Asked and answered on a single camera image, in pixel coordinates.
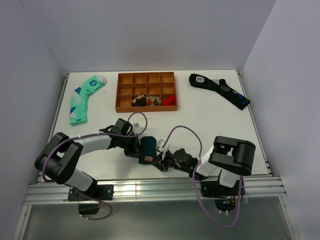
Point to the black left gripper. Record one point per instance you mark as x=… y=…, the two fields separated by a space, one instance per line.
x=134 y=151

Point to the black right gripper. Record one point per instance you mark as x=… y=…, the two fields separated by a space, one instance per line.
x=161 y=162

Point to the dark green reindeer sock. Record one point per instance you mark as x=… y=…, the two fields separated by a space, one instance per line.
x=148 y=150

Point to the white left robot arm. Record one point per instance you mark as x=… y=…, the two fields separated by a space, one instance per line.
x=59 y=159

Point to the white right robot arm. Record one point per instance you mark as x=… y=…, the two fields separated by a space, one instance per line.
x=233 y=156

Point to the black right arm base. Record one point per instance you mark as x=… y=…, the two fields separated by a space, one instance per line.
x=224 y=197

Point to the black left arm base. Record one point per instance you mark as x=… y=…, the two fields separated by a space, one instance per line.
x=90 y=201

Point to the dark brown rolled sock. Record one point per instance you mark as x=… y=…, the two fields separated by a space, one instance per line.
x=139 y=100

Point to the argyle patterned rolled sock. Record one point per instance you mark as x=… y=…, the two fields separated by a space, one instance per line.
x=153 y=100

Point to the red rolled sock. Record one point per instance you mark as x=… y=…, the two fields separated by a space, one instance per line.
x=168 y=99

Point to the orange wooden compartment tray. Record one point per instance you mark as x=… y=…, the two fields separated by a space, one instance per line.
x=131 y=84

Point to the mint green patterned sock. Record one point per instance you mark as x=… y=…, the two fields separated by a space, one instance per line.
x=80 y=98

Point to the black and blue sock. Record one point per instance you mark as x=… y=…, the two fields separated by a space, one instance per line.
x=221 y=87

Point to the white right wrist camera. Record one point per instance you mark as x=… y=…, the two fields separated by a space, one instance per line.
x=162 y=147

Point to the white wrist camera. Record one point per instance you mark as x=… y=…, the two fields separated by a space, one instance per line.
x=135 y=126
x=162 y=147

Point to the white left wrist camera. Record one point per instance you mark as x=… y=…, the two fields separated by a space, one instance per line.
x=135 y=126

